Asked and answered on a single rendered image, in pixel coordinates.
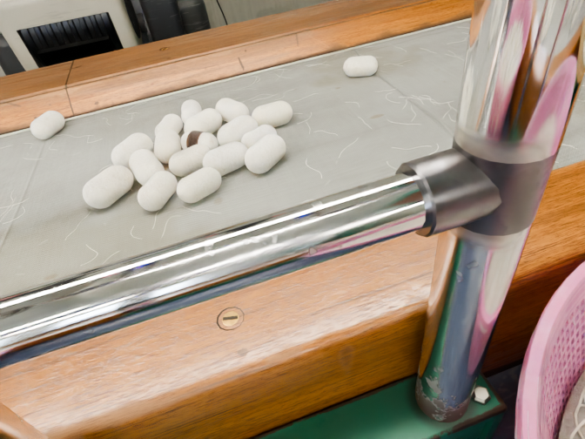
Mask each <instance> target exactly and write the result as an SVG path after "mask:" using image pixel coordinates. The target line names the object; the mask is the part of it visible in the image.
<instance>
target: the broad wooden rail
mask: <svg viewBox="0 0 585 439"><path fill-rule="evenodd" d="M473 7H474V0H335V1H331V2H327V3H320V4H316V5H312V6H308V7H305V8H300V9H296V10H289V11H286V12H281V13H278V14H274V15H270V16H266V17H259V18H255V19H251V20H247V21H244V22H239V23H235V24H228V25H225V26H221V27H217V28H213V29H209V30H202V31H198V32H194V33H191V34H186V35H183V36H178V37H172V38H167V39H164V40H160V41H156V42H152V43H148V44H141V45H137V46H133V47H130V48H125V49H122V50H118V51H111V52H106V53H103V54H99V55H95V56H91V57H84V58H80V59H76V60H72V61H69V62H64V63H61V64H54V65H50V66H46V67H42V68H38V69H34V70H30V71H23V72H19V73H16V74H11V75H8V76H3V77H0V135H4V134H7V133H11V132H17V131H21V130H24V129H28V128H30V124H31V123H32V121H34V120H35V119H36V118H38V117H40V116H41V115H43V114H44V113H45V112H47V111H57V112H59V113H60V114H62V115H63V117H64V119H67V118H73V117H76V116H80V115H84V114H87V113H91V112H95V111H101V110H104V109H108V108H112V107H115V106H119V105H125V104H129V103H132V102H136V101H139V100H143V99H147V98H153V97H156V96H160V95H164V94H167V93H171V92H175V91H181V90H184V89H188V88H192V87H195V86H199V85H202V84H209V83H212V82H216V81H219V80H223V79H227V78H233V77H237V76H240V75H244V74H247V73H252V72H255V71H262V70H265V69H269V68H272V67H276V66H280V65H283V64H290V63H293V62H297V61H300V60H304V59H308V58H311V57H317V56H321V55H325V54H328V53H332V52H335V51H342V50H345V49H349V48H353V47H356V46H360V45H363V44H370V43H373V42H377V41H380V40H384V39H388V38H391V37H397V36H401V35H405V34H408V33H412V32H416V31H419V30H425V29H429V28H433V27H436V26H440V25H443V24H450V23H453V22H457V21H460V20H464V19H468V18H471V17H472V12H473Z"/></svg>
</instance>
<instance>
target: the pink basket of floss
mask: <svg viewBox="0 0 585 439"><path fill-rule="evenodd" d="M584 370H585V261H584V262H583V263H582V264H581V265H580V266H579V267H578V268H576V270H575V271H574V272H573V273H571V274H570V275H569V276H568V277H567V278H566V280H565V281H563V283H562V284H561V285H560V286H559V287H558V289H557V290H556V291H555V293H554V294H553V296H552V297H551V299H550V301H549V302H548V304H547V306H546V307H545V308H544V310H543V312H542V314H541V317H540V319H539V321H538V323H537V325H536V327H535V330H534V332H533V333H532V336H531V338H530V341H529V344H528V348H527V351H526V354H525V356H524V360H523V363H522V367H521V374H520V379H519V384H518V391H517V398H516V405H515V427H514V439H558V438H559V432H560V427H561V421H562V418H563V415H564V411H565V408H566V406H567V403H568V399H569V397H570V395H571V393H572V391H573V389H574V387H575V384H576V383H577V382H578V380H579V378H580V377H581V375H582V373H583V371H584Z"/></svg>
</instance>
